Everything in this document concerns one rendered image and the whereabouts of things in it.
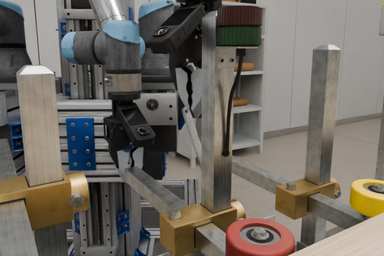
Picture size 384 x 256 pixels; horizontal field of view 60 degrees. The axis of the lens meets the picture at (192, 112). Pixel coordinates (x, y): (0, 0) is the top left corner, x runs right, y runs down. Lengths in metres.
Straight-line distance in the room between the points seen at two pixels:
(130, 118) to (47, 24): 2.42
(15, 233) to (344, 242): 0.35
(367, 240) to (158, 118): 0.66
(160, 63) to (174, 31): 0.58
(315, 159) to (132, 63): 0.42
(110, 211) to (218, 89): 0.95
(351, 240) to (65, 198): 0.34
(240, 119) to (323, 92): 3.30
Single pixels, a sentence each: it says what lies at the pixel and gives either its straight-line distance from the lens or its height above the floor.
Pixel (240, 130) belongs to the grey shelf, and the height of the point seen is 0.18.
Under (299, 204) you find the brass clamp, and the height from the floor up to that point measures 0.84.
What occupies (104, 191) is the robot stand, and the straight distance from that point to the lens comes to 1.32.
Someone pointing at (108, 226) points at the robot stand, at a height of 0.46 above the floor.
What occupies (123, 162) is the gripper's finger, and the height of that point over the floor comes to 0.87.
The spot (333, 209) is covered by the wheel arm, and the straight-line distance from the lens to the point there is 0.65.
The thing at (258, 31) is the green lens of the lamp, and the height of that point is 1.14.
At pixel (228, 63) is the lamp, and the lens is 0.49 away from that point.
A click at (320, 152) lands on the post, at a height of 0.93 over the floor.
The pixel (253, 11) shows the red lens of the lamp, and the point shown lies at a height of 1.17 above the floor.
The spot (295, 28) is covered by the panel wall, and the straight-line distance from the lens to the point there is 4.55.
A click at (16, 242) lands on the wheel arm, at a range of 0.34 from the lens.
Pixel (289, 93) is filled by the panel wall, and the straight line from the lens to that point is 4.54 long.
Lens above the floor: 1.12
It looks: 11 degrees down
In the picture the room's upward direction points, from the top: straight up
